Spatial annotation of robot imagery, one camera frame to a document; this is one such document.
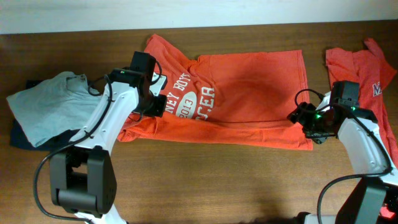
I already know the orange soccer print t-shirt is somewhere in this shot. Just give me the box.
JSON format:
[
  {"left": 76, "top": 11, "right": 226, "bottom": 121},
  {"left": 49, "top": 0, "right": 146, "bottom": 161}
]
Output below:
[{"left": 118, "top": 35, "right": 313, "bottom": 151}]

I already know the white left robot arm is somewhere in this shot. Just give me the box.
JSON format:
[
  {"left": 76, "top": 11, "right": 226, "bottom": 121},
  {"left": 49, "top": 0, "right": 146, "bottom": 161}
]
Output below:
[{"left": 49, "top": 68, "right": 167, "bottom": 223}]

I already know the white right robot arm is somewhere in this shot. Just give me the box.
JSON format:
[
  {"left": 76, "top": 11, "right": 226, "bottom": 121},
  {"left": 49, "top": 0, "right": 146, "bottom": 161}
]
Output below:
[{"left": 288, "top": 103, "right": 397, "bottom": 223}]

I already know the red heathered t-shirt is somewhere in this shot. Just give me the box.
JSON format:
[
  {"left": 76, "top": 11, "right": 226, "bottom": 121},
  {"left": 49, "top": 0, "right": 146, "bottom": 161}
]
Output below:
[{"left": 325, "top": 38, "right": 397, "bottom": 165}]

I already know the light grey folded t-shirt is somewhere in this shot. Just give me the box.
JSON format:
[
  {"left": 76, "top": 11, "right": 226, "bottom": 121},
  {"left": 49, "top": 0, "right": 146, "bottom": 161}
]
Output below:
[{"left": 6, "top": 71, "right": 103, "bottom": 148}]

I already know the dark navy folded garment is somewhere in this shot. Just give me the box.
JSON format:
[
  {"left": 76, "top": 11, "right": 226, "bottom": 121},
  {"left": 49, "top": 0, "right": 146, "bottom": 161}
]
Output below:
[{"left": 9, "top": 80, "right": 81, "bottom": 152}]

